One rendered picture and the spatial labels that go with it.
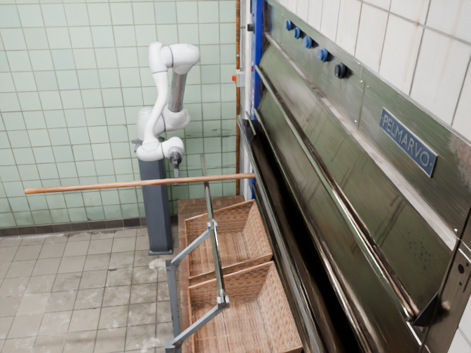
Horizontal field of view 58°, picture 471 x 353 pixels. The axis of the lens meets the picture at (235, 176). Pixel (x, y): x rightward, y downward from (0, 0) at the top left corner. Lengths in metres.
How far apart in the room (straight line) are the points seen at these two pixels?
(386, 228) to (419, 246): 0.12
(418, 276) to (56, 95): 3.03
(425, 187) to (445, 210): 0.07
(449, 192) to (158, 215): 2.81
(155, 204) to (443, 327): 2.72
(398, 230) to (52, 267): 3.17
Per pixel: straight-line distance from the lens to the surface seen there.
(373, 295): 1.24
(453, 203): 0.88
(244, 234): 2.91
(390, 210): 1.09
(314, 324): 1.30
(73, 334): 3.28
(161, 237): 3.60
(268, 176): 1.97
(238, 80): 3.06
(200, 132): 3.56
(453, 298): 0.90
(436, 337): 0.98
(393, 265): 1.05
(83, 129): 3.62
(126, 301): 3.38
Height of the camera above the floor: 2.41
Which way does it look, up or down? 31 degrees down
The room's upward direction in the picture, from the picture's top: straight up
